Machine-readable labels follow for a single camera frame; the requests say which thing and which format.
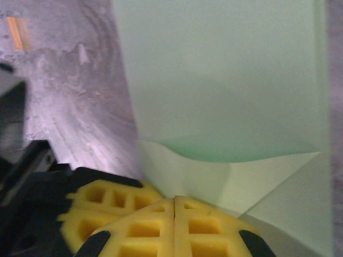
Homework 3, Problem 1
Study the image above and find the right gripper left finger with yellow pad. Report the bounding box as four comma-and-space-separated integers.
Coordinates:
76, 196, 175, 257

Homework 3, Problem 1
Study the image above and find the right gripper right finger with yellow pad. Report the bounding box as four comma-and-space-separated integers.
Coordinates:
174, 195, 277, 257

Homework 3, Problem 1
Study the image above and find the light green paper sheet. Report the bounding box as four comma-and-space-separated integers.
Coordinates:
111, 0, 334, 257

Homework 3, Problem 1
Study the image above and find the small orange sticker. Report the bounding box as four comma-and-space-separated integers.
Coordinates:
5, 16, 30, 51

